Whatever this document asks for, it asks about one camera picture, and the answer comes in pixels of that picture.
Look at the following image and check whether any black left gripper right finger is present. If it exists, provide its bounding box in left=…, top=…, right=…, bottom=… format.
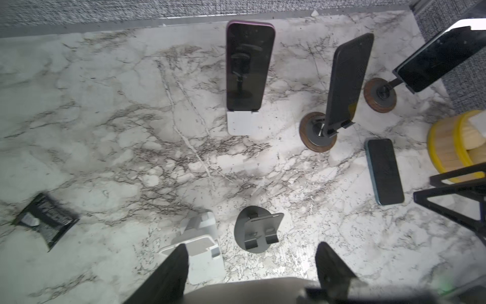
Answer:
left=315, top=242, right=366, bottom=303

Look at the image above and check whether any dark grey round phone stand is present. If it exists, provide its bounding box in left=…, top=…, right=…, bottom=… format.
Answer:
left=234, top=206, right=284, bottom=253

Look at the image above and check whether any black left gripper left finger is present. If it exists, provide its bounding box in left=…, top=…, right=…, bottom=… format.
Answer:
left=125, top=244, right=189, bottom=304

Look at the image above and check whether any wood base stand middle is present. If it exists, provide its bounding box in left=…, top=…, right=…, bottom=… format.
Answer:
left=299, top=111, right=354, bottom=153

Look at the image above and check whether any white folding phone stand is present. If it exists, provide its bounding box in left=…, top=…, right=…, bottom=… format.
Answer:
left=160, top=211, right=226, bottom=285

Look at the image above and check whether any yellow rimmed bamboo steamer basket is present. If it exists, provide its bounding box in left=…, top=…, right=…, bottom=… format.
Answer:
left=427, top=110, right=485, bottom=174

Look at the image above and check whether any wood base stand far right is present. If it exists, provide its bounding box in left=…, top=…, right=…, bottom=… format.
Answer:
left=363, top=78, right=402, bottom=113

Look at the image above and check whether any purple edged phone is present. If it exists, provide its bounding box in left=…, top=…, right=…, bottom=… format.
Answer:
left=226, top=20, right=276, bottom=111

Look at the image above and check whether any green edged phone far right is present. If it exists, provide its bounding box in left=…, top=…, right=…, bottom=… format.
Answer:
left=393, top=18, right=485, bottom=92

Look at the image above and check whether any teal edged phone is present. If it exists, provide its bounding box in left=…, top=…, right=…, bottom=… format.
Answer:
left=364, top=138, right=404, bottom=206

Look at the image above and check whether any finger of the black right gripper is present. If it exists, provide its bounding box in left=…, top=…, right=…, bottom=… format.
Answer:
left=430, top=162, right=485, bottom=187
left=413, top=182, right=485, bottom=243

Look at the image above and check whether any black snack packet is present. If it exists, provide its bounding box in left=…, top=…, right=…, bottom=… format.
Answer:
left=11, top=192, right=79, bottom=252

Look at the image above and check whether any wood base stand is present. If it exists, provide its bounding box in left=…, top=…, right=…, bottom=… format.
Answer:
left=363, top=78, right=402, bottom=113
left=299, top=111, right=354, bottom=153

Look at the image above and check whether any dark grey cased phone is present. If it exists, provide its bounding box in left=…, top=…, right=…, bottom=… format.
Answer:
left=325, top=33, right=375, bottom=137

